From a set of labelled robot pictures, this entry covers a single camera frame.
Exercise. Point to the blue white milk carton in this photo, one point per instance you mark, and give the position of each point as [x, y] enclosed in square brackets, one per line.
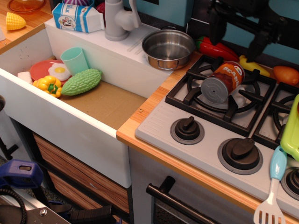
[78, 18]

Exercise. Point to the black burner grate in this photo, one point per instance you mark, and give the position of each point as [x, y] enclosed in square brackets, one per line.
[238, 113]
[270, 128]

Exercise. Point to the blue plastic clamp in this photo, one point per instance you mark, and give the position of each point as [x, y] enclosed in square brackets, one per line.
[21, 174]

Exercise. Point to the black oven door handle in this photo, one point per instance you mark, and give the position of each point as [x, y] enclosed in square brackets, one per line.
[161, 193]

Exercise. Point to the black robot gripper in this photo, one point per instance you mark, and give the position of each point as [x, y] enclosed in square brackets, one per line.
[254, 16]

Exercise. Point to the orange beans can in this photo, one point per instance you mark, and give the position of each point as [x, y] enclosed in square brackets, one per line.
[223, 81]

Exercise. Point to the green toy bitter gourd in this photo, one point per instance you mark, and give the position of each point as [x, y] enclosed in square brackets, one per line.
[82, 82]

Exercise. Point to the black left burner grate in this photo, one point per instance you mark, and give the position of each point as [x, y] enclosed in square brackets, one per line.
[238, 113]

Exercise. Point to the black right burner grate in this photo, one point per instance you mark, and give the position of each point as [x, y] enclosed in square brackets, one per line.
[270, 128]

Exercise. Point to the grey toy faucet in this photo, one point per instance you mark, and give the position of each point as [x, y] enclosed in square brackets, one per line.
[119, 21]

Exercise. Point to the orange transparent bowl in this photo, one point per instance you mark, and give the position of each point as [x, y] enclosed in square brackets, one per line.
[25, 6]

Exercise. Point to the stainless steel pot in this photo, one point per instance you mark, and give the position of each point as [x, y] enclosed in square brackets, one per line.
[168, 49]

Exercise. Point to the middle black stove knob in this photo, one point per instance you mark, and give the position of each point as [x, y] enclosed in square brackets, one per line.
[240, 156]

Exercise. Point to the toy fried egg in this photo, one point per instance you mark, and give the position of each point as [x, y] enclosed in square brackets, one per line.
[59, 71]

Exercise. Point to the left black stove knob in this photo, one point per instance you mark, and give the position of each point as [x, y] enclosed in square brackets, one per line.
[187, 131]

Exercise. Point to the black stove knob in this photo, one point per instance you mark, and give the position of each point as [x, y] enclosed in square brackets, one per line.
[187, 131]
[240, 156]
[290, 182]

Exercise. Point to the blue white toy spatula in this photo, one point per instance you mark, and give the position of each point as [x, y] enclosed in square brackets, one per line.
[268, 212]

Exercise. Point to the white toy sink basin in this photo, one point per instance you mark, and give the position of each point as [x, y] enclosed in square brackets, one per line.
[85, 125]

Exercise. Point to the right black stove knob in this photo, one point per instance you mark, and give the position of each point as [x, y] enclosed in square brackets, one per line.
[290, 182]

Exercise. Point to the orange toy carrot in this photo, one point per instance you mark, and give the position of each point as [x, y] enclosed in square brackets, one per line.
[286, 75]

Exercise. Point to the red toy chili pepper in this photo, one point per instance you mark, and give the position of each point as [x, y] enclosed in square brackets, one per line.
[205, 47]

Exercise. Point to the mint green plastic cup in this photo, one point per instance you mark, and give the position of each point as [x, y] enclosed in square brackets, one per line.
[74, 60]

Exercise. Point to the dark red toy vegetable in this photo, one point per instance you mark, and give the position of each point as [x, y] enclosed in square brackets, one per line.
[101, 9]

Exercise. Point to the grey toy stovetop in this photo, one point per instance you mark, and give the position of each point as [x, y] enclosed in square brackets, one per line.
[155, 130]

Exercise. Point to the lime green plastic tray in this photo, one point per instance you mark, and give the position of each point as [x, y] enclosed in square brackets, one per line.
[290, 138]

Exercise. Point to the red plastic plate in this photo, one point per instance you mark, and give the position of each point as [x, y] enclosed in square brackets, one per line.
[40, 69]

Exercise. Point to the purple toy vegetable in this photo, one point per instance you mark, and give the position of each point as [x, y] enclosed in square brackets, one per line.
[89, 3]

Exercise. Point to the yellow toy corn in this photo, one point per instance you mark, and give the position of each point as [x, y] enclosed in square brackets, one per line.
[14, 22]

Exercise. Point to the yellow toy bell pepper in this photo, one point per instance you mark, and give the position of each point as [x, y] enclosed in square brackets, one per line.
[49, 84]

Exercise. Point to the white toy block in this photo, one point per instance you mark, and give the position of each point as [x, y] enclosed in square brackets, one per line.
[25, 76]

